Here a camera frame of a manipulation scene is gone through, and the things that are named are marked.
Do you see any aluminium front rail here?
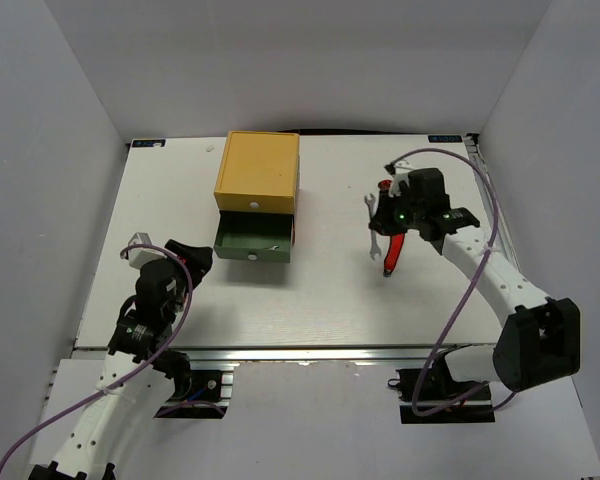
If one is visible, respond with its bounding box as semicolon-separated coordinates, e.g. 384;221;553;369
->
72;342;501;369

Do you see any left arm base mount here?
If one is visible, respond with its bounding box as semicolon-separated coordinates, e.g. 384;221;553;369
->
156;369;233;419

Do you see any aluminium right side rail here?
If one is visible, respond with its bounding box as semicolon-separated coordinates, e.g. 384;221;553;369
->
463;133;519;268

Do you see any aluminium rail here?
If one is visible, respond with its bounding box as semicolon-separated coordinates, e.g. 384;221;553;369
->
463;133;519;268
72;342;501;369

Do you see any yellow top drawer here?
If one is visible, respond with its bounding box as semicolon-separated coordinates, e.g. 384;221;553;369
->
214;192;295;215

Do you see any left blue table sticker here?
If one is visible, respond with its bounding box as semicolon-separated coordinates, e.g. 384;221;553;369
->
131;139;166;148

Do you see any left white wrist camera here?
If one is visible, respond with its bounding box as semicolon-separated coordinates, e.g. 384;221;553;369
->
120;232;163;270

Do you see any red utility knife centre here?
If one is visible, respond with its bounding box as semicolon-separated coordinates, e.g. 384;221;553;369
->
383;233;405;277

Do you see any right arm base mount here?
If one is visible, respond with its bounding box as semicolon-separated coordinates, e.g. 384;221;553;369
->
387;369;495;425

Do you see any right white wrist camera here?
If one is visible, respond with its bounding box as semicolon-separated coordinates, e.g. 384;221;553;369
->
384;159;415;198

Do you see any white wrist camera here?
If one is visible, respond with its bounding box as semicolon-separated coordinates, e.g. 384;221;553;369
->
120;232;163;270
384;159;415;198

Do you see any right blue table sticker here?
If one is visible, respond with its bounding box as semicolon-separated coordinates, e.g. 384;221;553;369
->
427;135;463;143

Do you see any blue table sticker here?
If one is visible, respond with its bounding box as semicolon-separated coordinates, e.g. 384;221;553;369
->
427;135;463;143
131;139;166;148

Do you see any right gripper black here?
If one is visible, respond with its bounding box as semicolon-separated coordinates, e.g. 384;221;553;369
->
367;187;422;237

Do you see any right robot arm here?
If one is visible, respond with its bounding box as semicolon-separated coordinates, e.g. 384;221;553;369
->
370;168;581;399

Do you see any yellow drawer cabinet shell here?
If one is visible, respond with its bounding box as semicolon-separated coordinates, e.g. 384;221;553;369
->
214;131;300;197

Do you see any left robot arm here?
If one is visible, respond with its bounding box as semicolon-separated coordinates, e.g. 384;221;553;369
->
29;234;213;479

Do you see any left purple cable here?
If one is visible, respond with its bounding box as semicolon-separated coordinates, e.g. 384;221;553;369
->
0;243;226;480

